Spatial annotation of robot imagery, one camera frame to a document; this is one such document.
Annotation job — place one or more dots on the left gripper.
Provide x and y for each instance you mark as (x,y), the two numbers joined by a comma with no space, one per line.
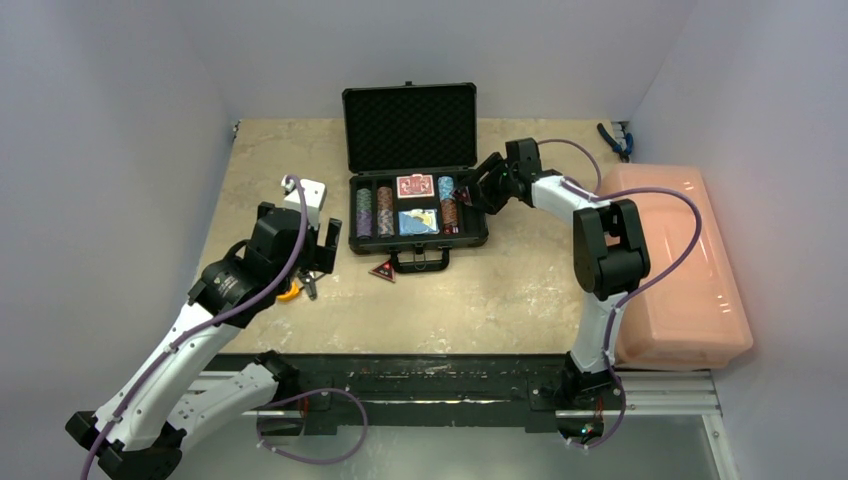
(319,256)

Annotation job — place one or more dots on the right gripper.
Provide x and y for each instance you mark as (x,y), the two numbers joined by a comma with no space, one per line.
(488,187)

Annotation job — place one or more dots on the purple chip stack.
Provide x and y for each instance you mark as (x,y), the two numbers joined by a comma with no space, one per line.
(364,225)

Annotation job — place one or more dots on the red triangular dealer button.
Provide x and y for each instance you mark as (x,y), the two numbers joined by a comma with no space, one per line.
(384,271)

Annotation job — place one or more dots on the mixed colour chip stack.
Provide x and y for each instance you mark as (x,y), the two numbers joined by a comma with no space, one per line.
(385,223)

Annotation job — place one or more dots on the grey chip stack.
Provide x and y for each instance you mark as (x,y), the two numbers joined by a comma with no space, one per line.
(363,200)

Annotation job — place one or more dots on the brown chip roll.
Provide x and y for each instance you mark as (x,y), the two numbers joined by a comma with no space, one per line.
(384,199)

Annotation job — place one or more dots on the black poker set case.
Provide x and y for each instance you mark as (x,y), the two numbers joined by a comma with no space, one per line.
(413,129)

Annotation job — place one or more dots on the white triangular dealer button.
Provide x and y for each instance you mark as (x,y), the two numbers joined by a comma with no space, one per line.
(462,195)

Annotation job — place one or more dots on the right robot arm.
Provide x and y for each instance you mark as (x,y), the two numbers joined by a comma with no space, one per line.
(610,255)

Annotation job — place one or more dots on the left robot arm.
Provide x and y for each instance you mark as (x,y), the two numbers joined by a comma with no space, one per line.
(144,430)

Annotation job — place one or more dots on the black multitool pliers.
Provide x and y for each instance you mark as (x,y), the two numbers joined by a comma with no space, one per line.
(308,284)

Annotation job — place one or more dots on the yellow tape measure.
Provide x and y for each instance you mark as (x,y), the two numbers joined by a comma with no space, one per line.
(292,293)

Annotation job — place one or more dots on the light blue chip stack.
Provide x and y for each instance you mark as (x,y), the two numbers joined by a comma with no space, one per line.
(446,187)

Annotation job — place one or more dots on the brown red chip stack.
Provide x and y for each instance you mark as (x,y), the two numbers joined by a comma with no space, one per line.
(449,215)

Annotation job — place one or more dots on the red playing card deck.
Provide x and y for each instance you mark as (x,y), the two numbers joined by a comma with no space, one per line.
(415,186)

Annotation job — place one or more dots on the blue playing card deck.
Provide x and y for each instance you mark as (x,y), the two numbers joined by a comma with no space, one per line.
(418,222)

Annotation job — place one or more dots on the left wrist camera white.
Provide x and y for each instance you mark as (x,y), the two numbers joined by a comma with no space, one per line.
(308,193)

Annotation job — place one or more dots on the blue handled pliers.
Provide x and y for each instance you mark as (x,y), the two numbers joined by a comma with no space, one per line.
(620,141)

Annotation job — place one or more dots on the aluminium frame rail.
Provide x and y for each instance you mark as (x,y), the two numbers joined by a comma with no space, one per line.
(669,397)

